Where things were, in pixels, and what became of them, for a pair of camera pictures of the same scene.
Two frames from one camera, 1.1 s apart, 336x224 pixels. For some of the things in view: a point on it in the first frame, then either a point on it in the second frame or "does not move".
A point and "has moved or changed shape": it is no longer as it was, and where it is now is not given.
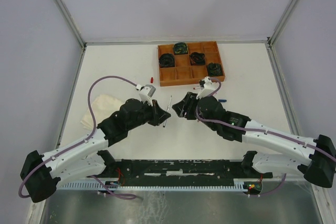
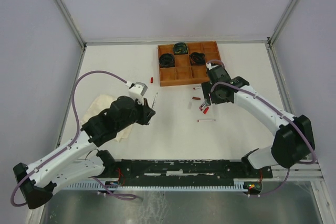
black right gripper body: x=191 y=101 -> x=214 y=96
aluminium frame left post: x=59 y=0 does not move
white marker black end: x=168 y=108 has moved or changed shape
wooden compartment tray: x=188 y=63 does not move
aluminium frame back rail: x=156 y=41 does not move
